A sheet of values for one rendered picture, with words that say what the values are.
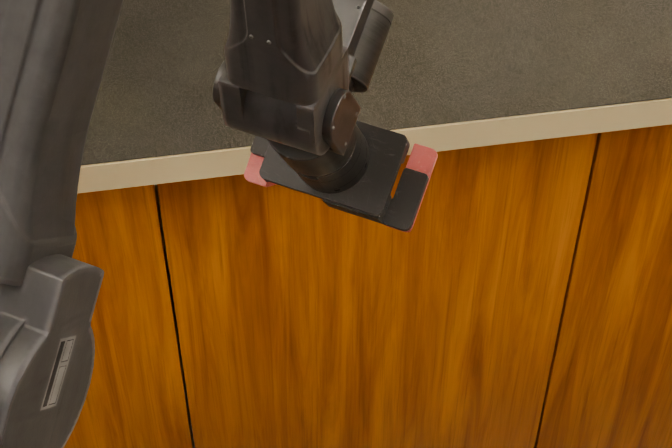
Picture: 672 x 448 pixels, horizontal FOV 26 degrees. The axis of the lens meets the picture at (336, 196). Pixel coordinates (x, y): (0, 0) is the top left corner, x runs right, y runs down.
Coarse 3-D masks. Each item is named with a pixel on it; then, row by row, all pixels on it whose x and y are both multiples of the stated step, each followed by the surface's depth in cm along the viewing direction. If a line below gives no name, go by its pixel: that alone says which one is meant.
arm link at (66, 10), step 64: (0, 0) 58; (64, 0) 58; (0, 64) 58; (64, 64) 59; (0, 128) 58; (64, 128) 60; (0, 192) 59; (64, 192) 61; (0, 256) 59; (64, 256) 61; (0, 320) 59; (64, 320) 60; (0, 384) 58; (64, 384) 62
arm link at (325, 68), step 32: (256, 0) 85; (288, 0) 84; (320, 0) 88; (256, 32) 87; (288, 32) 86; (320, 32) 89; (256, 64) 89; (288, 64) 88; (320, 64) 89; (224, 96) 93; (256, 96) 93; (288, 96) 91; (320, 96) 91; (256, 128) 94; (288, 128) 93; (320, 128) 93
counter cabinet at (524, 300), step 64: (640, 128) 148; (128, 192) 143; (192, 192) 145; (256, 192) 146; (448, 192) 151; (512, 192) 152; (576, 192) 154; (640, 192) 156; (128, 256) 151; (192, 256) 152; (256, 256) 154; (320, 256) 156; (384, 256) 158; (448, 256) 159; (512, 256) 161; (576, 256) 163; (640, 256) 165; (128, 320) 159; (192, 320) 161; (256, 320) 163; (320, 320) 165; (384, 320) 167; (448, 320) 169; (512, 320) 171; (576, 320) 173; (640, 320) 175; (128, 384) 169; (192, 384) 171; (256, 384) 173; (320, 384) 175; (384, 384) 177; (448, 384) 179; (512, 384) 182; (576, 384) 184; (640, 384) 186
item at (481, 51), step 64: (128, 0) 149; (192, 0) 149; (384, 0) 149; (448, 0) 149; (512, 0) 149; (576, 0) 149; (640, 0) 149; (128, 64) 143; (192, 64) 143; (384, 64) 143; (448, 64) 143; (512, 64) 143; (576, 64) 143; (640, 64) 143; (128, 128) 138; (192, 128) 138; (384, 128) 138; (448, 128) 139; (512, 128) 140; (576, 128) 142
